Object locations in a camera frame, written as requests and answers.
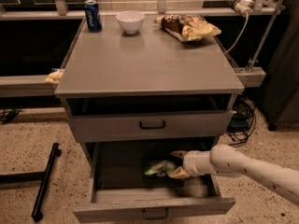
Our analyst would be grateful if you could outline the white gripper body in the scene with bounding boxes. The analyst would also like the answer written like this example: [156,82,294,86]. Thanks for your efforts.
[183,150,210,176]

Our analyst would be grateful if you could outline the green rice chip bag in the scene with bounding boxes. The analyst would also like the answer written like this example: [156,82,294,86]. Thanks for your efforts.
[144,160,178,177]

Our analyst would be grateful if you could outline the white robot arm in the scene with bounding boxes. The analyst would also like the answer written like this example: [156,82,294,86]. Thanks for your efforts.
[169,145,299,205]

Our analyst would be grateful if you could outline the open lower drawer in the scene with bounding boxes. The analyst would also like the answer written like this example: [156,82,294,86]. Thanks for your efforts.
[73,137,235,224]

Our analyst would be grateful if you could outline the grey drawer cabinet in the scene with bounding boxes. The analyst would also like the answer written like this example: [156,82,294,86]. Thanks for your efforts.
[54,14,245,224]

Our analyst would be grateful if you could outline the yellow brown chip bag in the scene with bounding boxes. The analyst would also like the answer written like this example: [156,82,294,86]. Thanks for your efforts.
[154,15,221,42]

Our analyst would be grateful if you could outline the white bowl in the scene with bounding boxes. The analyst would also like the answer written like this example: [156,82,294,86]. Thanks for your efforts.
[116,11,145,34]

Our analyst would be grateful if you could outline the white power strip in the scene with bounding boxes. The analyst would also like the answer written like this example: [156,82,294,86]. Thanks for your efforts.
[225,0,253,16]

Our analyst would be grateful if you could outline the blue pepsi can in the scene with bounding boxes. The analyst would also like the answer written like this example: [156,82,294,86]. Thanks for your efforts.
[84,0,102,32]

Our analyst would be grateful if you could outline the black cable bundle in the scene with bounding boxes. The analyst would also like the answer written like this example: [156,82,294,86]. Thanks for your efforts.
[226,94,257,147]

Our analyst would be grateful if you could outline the white power cable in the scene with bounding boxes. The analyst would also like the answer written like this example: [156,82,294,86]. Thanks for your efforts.
[222,12,250,56]

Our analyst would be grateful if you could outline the metal rail frame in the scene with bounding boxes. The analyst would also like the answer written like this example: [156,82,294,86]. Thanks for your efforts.
[0,0,292,21]

